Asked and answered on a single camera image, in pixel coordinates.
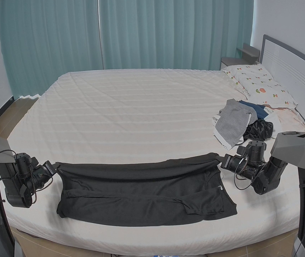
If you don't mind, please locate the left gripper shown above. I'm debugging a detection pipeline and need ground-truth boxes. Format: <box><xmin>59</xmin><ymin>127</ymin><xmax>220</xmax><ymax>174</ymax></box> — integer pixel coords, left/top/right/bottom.
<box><xmin>43</xmin><ymin>161</ymin><xmax>59</xmax><ymax>177</ymax></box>

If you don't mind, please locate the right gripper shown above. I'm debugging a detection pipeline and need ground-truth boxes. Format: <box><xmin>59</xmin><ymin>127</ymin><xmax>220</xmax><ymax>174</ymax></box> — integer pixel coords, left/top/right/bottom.
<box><xmin>220</xmin><ymin>154</ymin><xmax>239</xmax><ymax>171</ymax></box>

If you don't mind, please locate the black T-shirt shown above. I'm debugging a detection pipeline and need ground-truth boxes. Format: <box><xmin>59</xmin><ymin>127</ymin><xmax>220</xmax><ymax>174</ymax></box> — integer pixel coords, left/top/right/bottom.
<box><xmin>56</xmin><ymin>152</ymin><xmax>238</xmax><ymax>227</ymax></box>

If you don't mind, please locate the pile of clothes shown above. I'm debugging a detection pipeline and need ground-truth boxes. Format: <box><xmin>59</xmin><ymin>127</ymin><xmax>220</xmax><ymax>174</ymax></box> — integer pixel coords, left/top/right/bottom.
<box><xmin>211</xmin><ymin>99</ymin><xmax>282</xmax><ymax>150</ymax></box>

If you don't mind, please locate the bed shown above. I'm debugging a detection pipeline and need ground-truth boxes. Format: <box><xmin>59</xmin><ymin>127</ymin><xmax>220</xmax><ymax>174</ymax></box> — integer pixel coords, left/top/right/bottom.
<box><xmin>0</xmin><ymin>34</ymin><xmax>305</xmax><ymax>254</ymax></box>

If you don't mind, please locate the white printed pillow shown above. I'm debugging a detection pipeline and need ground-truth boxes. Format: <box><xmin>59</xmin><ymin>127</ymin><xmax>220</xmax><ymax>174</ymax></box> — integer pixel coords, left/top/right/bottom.
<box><xmin>221</xmin><ymin>64</ymin><xmax>298</xmax><ymax>109</ymax></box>

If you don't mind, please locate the grey bedside table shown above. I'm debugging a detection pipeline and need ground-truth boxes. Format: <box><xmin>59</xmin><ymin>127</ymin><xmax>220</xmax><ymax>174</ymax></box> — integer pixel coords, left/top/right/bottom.
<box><xmin>220</xmin><ymin>43</ymin><xmax>261</xmax><ymax>69</ymax></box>

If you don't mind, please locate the blue-green curtain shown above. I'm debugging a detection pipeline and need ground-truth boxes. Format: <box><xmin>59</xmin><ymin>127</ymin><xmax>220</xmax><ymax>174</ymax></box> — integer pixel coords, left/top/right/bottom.
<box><xmin>0</xmin><ymin>0</ymin><xmax>105</xmax><ymax>100</ymax></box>
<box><xmin>99</xmin><ymin>0</ymin><xmax>256</xmax><ymax>71</ymax></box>

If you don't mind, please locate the black cable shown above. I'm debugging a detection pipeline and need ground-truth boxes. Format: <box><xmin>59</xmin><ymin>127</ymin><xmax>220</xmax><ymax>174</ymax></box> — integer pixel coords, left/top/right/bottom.
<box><xmin>233</xmin><ymin>174</ymin><xmax>255</xmax><ymax>191</ymax></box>

